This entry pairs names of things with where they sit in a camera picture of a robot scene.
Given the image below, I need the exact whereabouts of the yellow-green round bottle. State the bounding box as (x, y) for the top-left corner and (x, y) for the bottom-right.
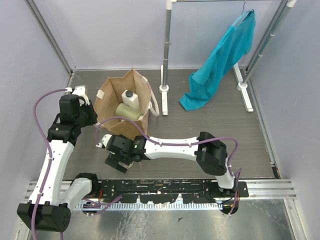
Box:
(115, 103), (143, 121)

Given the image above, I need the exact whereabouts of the white square bottle black cap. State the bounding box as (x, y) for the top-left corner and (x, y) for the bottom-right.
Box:
(121, 90), (140, 111)

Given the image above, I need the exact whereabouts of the beige round bottle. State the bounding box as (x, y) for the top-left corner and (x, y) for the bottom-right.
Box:
(118, 161), (133, 169)

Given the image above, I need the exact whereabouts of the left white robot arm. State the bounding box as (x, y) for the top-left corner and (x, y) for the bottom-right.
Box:
(17, 93), (100, 239)

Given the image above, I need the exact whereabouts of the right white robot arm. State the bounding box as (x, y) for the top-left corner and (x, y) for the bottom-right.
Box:
(100, 132), (237, 197)

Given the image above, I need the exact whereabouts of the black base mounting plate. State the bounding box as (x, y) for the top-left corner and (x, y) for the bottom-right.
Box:
(83, 179), (249, 204)

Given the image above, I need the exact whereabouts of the metal clothes rack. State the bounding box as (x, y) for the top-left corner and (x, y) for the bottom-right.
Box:
(159, 0), (296, 116)

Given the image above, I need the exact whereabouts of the teal hanging shirt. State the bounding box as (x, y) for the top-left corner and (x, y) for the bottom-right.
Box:
(179, 9), (256, 111)

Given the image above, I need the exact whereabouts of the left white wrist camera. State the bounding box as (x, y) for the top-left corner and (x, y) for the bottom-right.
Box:
(65, 85), (91, 106)

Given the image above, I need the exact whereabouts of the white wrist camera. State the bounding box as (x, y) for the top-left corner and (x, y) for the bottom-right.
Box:
(65, 85), (91, 106)
(96, 134), (112, 149)

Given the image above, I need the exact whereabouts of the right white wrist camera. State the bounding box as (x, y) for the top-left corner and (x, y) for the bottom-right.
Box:
(96, 134), (112, 149)

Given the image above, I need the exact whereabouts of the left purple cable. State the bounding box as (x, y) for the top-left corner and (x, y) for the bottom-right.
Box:
(33, 87), (123, 240)

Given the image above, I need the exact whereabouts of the aluminium frame post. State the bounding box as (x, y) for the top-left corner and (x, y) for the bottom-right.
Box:
(25, 0), (73, 75)

